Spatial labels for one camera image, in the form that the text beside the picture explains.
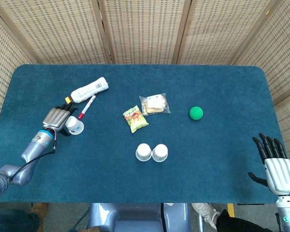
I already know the green snack packet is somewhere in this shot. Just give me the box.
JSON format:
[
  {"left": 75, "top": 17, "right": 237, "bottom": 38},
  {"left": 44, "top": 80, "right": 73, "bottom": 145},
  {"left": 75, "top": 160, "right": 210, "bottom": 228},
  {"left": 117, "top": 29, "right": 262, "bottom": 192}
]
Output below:
[{"left": 122, "top": 105, "right": 150, "bottom": 134}]

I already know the blue-grey robot torso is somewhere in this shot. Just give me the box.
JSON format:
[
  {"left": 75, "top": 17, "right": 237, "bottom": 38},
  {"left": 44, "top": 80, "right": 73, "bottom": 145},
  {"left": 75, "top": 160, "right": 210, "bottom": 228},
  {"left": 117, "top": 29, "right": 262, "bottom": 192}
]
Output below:
[{"left": 87, "top": 203, "right": 191, "bottom": 232}]

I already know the dark green trouser leg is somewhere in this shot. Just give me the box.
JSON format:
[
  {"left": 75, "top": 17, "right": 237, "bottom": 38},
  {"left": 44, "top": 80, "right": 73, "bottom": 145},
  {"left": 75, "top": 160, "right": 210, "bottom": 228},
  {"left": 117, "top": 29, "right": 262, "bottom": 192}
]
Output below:
[{"left": 0, "top": 209, "right": 41, "bottom": 232}]

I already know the green ball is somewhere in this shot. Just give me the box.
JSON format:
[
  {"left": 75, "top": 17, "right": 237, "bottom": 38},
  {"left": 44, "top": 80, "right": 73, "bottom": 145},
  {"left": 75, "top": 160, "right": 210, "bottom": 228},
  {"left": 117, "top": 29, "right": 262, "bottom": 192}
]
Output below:
[{"left": 189, "top": 106, "right": 204, "bottom": 120}]

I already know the woven folding screen panel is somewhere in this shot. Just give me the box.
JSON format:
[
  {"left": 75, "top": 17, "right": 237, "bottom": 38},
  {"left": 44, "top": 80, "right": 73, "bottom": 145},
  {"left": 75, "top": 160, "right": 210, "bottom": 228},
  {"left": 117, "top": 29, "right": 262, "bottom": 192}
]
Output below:
[
  {"left": 91, "top": 0, "right": 193, "bottom": 65},
  {"left": 232, "top": 0, "right": 290, "bottom": 170},
  {"left": 0, "top": 0, "right": 112, "bottom": 65},
  {"left": 171, "top": 0, "right": 285, "bottom": 66},
  {"left": 0, "top": 6, "right": 37, "bottom": 121}
]

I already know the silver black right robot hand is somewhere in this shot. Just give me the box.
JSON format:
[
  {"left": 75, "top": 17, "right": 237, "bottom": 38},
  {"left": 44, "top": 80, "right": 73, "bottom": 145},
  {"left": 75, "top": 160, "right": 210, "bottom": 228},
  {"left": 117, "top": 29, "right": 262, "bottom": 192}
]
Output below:
[{"left": 247, "top": 132, "right": 290, "bottom": 196}]

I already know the red and white marker pen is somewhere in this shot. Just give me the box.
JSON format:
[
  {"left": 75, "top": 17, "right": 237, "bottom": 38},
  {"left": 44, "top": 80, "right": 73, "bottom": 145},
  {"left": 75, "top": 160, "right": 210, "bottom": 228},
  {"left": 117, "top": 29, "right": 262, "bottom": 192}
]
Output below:
[{"left": 78, "top": 94, "right": 97, "bottom": 120}]

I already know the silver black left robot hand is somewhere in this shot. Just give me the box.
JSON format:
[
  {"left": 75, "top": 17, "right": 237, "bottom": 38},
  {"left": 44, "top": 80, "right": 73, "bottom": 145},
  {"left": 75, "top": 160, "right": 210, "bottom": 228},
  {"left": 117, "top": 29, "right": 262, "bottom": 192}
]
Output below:
[{"left": 42, "top": 102, "right": 78, "bottom": 137}]

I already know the black trouser leg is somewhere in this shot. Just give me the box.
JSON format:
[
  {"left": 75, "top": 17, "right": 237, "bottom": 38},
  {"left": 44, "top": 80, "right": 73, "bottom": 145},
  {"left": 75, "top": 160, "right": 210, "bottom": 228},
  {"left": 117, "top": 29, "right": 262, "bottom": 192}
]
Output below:
[{"left": 216, "top": 209, "right": 280, "bottom": 232}]

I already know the white sneaker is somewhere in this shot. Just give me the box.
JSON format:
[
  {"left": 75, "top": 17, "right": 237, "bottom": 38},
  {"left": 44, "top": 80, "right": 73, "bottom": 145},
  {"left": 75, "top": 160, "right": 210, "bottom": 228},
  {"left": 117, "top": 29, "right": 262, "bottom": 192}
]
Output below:
[{"left": 190, "top": 203, "right": 220, "bottom": 230}]

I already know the blue table cloth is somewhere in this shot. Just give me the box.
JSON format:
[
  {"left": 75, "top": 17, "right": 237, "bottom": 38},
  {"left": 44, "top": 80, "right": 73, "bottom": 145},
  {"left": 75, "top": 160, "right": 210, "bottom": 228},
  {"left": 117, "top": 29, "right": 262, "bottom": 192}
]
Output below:
[{"left": 0, "top": 64, "right": 285, "bottom": 203}]

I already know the brown shoe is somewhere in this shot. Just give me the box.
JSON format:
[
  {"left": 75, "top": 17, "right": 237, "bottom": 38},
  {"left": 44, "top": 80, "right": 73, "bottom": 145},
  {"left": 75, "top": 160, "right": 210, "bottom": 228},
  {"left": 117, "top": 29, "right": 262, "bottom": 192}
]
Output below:
[{"left": 30, "top": 202, "right": 49, "bottom": 219}]

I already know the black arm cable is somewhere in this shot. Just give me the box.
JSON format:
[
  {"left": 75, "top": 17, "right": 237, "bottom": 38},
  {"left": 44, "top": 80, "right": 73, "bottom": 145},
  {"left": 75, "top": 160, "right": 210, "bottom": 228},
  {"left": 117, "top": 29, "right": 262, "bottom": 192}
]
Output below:
[{"left": 8, "top": 129, "right": 58, "bottom": 181}]

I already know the white-label bottle with yellow cap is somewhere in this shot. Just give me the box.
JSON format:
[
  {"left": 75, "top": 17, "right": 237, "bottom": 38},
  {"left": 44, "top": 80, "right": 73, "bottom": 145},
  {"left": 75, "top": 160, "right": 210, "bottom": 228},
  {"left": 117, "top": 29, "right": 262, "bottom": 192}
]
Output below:
[{"left": 64, "top": 76, "right": 109, "bottom": 104}]

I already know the clear bag of bread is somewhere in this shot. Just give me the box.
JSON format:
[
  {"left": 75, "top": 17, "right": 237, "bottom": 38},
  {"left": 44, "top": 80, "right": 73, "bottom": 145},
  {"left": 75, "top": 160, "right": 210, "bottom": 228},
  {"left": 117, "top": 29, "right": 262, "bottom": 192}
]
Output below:
[{"left": 139, "top": 93, "right": 171, "bottom": 116}]

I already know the white floral paper cup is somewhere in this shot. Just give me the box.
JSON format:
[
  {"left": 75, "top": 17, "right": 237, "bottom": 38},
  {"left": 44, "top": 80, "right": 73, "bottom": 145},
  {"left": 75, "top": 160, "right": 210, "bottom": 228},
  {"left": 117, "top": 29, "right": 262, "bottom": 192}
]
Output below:
[
  {"left": 151, "top": 144, "right": 169, "bottom": 162},
  {"left": 64, "top": 116, "right": 85, "bottom": 135},
  {"left": 135, "top": 143, "right": 152, "bottom": 162}
]

